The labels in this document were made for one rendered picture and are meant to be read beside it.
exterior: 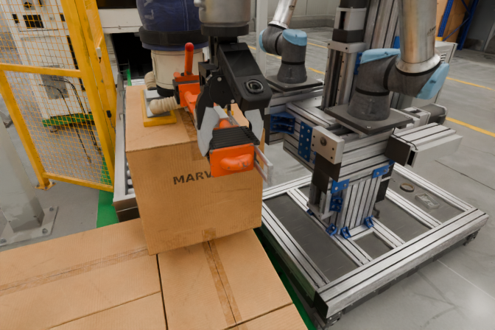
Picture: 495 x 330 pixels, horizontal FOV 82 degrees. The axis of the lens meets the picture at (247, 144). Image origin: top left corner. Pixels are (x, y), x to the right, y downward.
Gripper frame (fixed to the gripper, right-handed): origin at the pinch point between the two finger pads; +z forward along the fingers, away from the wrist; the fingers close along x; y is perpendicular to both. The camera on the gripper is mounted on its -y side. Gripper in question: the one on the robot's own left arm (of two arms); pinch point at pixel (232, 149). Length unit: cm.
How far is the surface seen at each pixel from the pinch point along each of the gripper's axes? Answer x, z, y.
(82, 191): 71, 119, 179
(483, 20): -804, 34, 473
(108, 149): 41, 70, 149
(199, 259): 3, 66, 35
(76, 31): 42, -5, 149
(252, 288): -11, 66, 17
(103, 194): 56, 119, 170
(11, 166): 94, 68, 144
